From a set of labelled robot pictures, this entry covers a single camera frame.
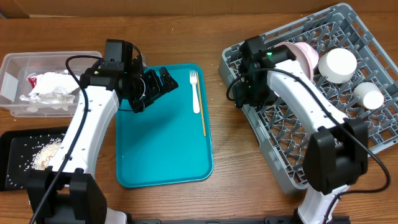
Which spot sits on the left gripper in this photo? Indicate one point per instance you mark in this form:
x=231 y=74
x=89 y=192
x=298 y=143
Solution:
x=138 y=104

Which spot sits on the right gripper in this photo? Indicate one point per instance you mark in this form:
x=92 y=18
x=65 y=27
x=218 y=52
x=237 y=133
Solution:
x=246 y=98

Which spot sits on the large pink plate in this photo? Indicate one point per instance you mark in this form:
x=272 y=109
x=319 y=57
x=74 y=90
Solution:
x=301 y=56

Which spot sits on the pink bowl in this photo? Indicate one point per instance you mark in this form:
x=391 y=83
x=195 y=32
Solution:
x=313 y=57

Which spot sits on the white bowl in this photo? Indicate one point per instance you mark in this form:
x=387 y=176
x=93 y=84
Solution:
x=338 y=65

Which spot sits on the white napkin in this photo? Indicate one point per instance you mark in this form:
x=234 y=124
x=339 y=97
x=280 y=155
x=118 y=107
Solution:
x=52 y=88

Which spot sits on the white paper cup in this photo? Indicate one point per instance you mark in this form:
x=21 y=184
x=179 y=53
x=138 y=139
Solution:
x=369 y=95

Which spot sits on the red snack wrapper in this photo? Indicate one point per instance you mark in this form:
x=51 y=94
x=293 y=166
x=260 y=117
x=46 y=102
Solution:
x=33 y=81

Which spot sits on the rice and peanut scraps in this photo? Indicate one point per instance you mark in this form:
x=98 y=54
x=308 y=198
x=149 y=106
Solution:
x=45 y=155

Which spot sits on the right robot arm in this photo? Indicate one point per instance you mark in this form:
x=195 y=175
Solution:
x=336 y=152

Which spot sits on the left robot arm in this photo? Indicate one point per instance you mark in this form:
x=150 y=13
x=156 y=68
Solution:
x=66 y=190

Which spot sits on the white plastic fork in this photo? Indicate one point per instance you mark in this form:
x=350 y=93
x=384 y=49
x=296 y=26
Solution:
x=193 y=82

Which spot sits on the wooden chopstick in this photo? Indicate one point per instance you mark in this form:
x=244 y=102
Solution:
x=201 y=105

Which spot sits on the teal plastic tray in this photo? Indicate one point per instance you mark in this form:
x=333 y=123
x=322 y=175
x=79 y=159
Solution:
x=165 y=143

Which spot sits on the clear plastic bin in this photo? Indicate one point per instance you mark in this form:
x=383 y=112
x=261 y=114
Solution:
x=17 y=68

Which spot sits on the black plastic tray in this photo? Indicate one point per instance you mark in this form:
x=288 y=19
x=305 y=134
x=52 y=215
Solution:
x=6 y=139

